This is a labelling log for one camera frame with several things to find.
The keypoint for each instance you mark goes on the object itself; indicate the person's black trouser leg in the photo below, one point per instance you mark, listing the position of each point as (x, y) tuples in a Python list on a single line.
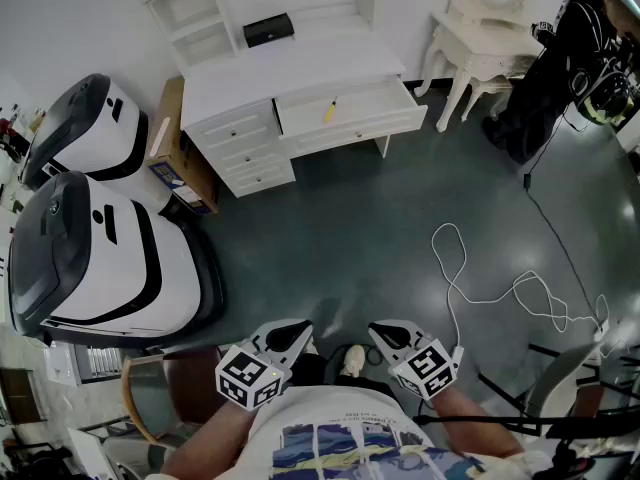
[(310, 368)]

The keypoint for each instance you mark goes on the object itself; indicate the person's left forearm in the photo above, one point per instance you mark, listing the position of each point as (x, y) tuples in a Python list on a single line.
[(210, 438)]

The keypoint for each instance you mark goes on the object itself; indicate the white and black machine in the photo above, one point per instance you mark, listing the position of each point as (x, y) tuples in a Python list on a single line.
[(110, 263), (95, 128)]

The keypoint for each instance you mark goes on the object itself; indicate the grey chair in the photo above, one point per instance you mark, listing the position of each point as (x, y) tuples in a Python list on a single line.
[(560, 378)]

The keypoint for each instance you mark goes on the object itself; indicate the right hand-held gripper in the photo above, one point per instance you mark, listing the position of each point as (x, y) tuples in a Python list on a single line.
[(426, 368)]

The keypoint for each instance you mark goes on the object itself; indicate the black rectangular box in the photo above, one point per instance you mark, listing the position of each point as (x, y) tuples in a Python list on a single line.
[(267, 30)]

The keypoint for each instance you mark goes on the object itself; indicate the white desk with hutch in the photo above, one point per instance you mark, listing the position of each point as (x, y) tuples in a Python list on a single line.
[(280, 73)]

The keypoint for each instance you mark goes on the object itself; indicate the white desk drawer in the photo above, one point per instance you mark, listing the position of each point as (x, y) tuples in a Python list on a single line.
[(360, 118)]

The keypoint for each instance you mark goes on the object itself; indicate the person's right forearm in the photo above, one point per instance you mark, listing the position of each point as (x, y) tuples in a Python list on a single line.
[(470, 423)]

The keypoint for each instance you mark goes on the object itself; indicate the cream stool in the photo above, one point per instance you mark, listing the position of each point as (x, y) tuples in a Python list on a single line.
[(500, 93)]

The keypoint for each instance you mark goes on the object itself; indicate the wooden chair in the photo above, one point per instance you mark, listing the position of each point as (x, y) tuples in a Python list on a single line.
[(190, 388)]

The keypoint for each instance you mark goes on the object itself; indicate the cream dressing table with mirror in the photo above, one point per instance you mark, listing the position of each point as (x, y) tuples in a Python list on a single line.
[(475, 43)]

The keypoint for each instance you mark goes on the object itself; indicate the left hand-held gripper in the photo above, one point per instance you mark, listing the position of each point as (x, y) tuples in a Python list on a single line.
[(245, 374)]

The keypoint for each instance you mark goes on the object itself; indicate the person's cream shoe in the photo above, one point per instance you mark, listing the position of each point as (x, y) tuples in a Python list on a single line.
[(354, 360)]

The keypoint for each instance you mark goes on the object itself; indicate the person's white printed shirt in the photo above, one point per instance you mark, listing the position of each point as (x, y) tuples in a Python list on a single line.
[(330, 433)]

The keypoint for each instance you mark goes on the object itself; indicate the brown cardboard box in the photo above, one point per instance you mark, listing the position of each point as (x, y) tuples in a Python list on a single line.
[(172, 133)]

